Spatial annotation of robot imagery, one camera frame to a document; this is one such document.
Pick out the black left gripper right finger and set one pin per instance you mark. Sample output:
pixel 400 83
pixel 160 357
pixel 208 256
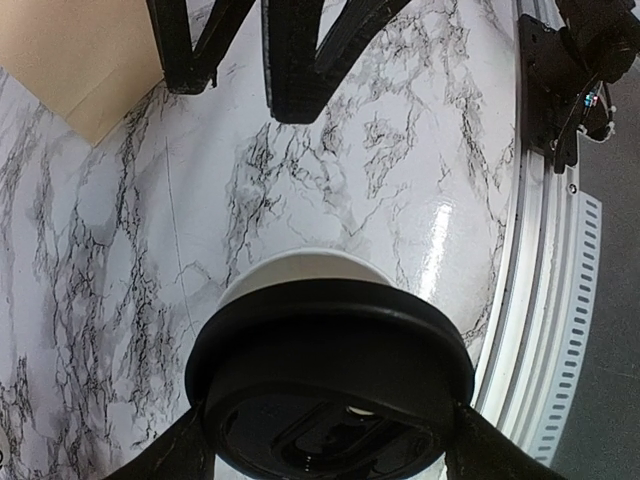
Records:
pixel 481 451

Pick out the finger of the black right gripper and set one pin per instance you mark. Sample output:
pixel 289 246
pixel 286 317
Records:
pixel 302 71
pixel 189 67

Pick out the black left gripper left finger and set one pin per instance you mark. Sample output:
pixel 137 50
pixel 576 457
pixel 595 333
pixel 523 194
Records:
pixel 183 451

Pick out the brown paper bag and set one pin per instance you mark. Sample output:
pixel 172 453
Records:
pixel 90 62

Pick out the front aluminium rail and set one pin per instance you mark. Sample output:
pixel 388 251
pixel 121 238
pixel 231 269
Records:
pixel 539 326

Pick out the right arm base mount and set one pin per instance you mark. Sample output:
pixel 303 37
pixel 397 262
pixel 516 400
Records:
pixel 566 73

